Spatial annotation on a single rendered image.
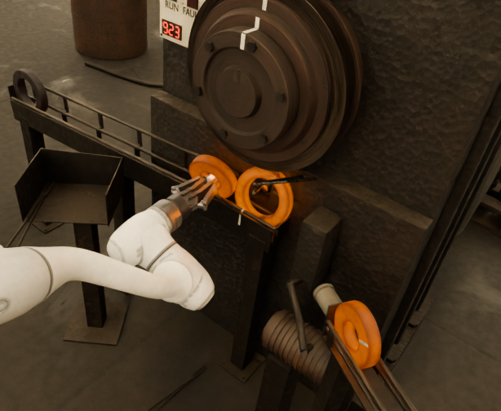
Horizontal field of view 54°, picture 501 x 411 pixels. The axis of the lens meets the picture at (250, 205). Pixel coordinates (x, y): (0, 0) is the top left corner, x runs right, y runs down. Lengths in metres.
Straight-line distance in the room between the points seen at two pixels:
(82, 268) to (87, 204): 0.69
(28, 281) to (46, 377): 1.18
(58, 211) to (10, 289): 0.88
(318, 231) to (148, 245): 0.44
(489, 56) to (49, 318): 1.74
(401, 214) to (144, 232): 0.65
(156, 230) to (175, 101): 0.54
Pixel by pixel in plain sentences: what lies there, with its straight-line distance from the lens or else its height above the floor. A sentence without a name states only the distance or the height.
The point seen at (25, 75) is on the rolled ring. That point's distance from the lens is 2.13.
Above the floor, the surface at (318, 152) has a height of 1.01.
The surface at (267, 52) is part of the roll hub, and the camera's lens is 1.09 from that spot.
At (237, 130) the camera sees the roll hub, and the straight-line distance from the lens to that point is 1.22.
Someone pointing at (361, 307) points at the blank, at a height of 0.78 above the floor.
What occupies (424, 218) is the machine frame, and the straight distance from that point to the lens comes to 1.33.
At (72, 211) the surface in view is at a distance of 1.63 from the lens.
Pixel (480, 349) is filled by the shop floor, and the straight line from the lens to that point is 2.34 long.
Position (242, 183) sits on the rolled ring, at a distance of 1.45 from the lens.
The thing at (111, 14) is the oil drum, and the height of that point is 0.36.
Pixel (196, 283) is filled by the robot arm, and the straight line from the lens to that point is 1.22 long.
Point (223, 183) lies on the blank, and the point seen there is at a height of 0.77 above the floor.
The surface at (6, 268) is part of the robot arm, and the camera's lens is 0.79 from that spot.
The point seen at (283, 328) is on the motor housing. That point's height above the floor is 0.52.
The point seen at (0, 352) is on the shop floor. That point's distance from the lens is 2.07.
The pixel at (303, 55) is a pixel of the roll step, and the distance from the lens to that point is 1.11.
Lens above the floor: 1.61
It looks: 38 degrees down
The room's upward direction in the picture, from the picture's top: 8 degrees clockwise
